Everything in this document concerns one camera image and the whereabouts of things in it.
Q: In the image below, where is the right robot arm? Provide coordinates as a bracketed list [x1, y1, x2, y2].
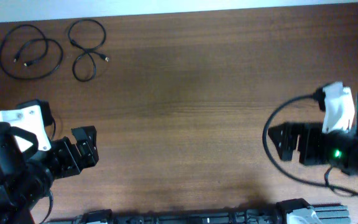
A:
[262, 86, 358, 197]

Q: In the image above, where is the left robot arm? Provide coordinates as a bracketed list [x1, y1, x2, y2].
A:
[0, 122, 99, 223]

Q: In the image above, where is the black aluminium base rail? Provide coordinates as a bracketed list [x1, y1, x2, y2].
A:
[44, 197, 351, 224]

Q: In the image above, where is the black usb cable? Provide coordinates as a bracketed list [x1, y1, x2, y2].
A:
[67, 18, 110, 83]
[0, 24, 64, 81]

